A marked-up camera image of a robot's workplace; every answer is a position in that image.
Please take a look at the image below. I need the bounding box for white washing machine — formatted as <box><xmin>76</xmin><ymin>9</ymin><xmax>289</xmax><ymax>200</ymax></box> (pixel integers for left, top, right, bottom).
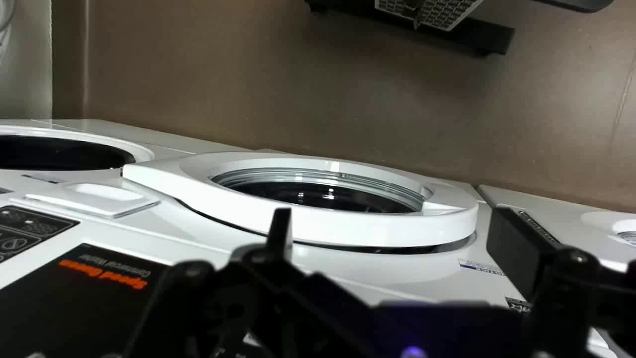
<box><xmin>480</xmin><ymin>184</ymin><xmax>636</xmax><ymax>272</ymax></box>
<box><xmin>0</xmin><ymin>119</ymin><xmax>237</xmax><ymax>170</ymax></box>
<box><xmin>3</xmin><ymin>150</ymin><xmax>522</xmax><ymax>358</ymax></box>

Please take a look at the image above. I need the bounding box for left white washing machine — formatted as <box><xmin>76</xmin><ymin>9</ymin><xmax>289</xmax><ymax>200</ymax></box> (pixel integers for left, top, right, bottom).
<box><xmin>0</xmin><ymin>119</ymin><xmax>237</xmax><ymax>170</ymax></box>

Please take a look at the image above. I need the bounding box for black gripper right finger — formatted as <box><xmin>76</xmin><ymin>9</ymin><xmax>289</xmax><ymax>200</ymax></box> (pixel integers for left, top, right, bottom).
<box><xmin>488</xmin><ymin>206</ymin><xmax>636</xmax><ymax>358</ymax></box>

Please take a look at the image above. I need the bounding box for right white washing machine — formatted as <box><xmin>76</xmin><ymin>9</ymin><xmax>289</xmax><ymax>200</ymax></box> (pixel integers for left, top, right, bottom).
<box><xmin>480</xmin><ymin>184</ymin><xmax>636</xmax><ymax>272</ymax></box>

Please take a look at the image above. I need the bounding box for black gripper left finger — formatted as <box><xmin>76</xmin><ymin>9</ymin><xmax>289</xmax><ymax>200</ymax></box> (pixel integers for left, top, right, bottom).
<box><xmin>136</xmin><ymin>208</ymin><xmax>373</xmax><ymax>358</ymax></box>

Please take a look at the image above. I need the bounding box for middle white washing machine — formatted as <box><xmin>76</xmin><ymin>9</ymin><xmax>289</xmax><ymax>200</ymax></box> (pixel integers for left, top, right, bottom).
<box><xmin>3</xmin><ymin>150</ymin><xmax>522</xmax><ymax>358</ymax></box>

